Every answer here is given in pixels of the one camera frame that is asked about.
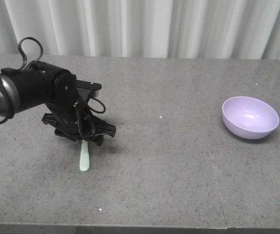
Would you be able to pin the lilac plastic bowl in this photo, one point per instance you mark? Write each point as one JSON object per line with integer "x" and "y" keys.
{"x": 249, "y": 118}

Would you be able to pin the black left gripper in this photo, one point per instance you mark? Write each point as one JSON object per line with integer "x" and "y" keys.
{"x": 73, "y": 119}

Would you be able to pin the white pleated curtain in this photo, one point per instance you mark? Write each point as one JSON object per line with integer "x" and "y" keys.
{"x": 206, "y": 29}

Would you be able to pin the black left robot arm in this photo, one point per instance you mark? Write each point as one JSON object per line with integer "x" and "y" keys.
{"x": 64, "y": 95}

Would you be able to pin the mint green plastic spoon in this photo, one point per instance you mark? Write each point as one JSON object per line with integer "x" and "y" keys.
{"x": 84, "y": 157}

